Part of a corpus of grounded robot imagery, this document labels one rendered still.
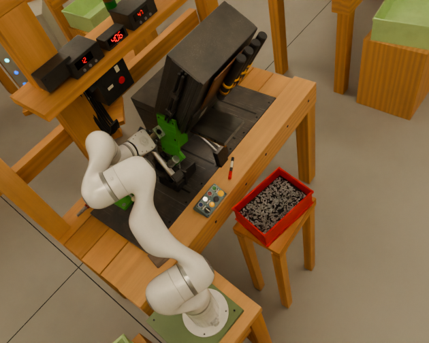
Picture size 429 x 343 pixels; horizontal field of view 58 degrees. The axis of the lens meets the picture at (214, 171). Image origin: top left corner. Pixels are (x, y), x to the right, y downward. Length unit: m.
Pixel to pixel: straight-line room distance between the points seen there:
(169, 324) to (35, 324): 1.54
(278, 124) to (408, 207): 1.20
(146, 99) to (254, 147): 0.59
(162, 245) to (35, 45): 0.90
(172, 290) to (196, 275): 0.09
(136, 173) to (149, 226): 0.17
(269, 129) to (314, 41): 2.17
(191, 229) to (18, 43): 1.02
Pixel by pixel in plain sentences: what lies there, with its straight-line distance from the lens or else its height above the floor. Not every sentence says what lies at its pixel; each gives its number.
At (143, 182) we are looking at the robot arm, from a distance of 1.19.
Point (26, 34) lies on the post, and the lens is 1.64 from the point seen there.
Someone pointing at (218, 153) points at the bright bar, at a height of 1.01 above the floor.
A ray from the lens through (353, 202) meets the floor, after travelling 2.87.
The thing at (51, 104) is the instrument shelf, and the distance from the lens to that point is 1.64.
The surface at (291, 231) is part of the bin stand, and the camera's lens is 1.84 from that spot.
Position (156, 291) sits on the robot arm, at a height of 1.29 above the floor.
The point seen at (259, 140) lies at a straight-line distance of 2.03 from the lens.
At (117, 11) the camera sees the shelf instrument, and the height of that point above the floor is 1.62.
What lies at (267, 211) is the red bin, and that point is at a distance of 1.79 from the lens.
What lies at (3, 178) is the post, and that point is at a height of 1.36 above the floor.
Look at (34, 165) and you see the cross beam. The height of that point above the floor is 1.24.
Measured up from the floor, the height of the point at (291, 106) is 0.90.
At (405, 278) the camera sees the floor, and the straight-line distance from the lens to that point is 2.67.
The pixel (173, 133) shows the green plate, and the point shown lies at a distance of 1.75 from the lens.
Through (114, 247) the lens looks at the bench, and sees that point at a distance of 1.92.
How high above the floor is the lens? 2.43
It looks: 51 degrees down
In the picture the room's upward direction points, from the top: 19 degrees counter-clockwise
